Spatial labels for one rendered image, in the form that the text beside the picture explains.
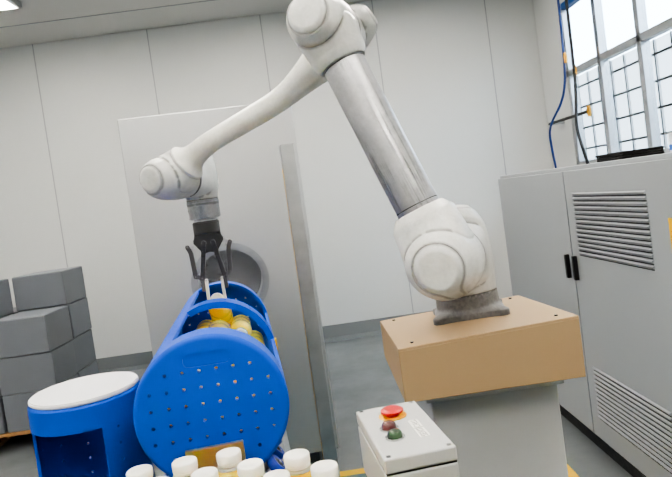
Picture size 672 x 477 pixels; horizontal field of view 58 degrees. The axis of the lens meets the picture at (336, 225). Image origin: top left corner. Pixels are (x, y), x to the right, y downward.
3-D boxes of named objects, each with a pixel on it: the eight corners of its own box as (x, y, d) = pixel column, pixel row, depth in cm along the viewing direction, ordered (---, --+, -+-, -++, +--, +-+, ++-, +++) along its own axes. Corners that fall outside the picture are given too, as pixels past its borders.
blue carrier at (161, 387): (273, 360, 201) (263, 275, 200) (298, 472, 115) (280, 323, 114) (185, 374, 197) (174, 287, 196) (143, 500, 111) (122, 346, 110)
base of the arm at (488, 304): (500, 300, 165) (496, 280, 165) (511, 314, 143) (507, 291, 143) (433, 310, 168) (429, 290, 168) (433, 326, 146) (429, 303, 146)
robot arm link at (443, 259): (500, 274, 141) (492, 289, 120) (438, 303, 146) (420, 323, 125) (350, -10, 148) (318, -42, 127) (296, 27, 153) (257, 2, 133)
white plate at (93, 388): (48, 381, 176) (49, 385, 176) (10, 413, 149) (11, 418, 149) (146, 365, 180) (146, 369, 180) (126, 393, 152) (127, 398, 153)
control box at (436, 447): (422, 458, 102) (414, 398, 101) (466, 518, 82) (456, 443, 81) (363, 470, 100) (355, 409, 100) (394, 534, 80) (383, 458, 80)
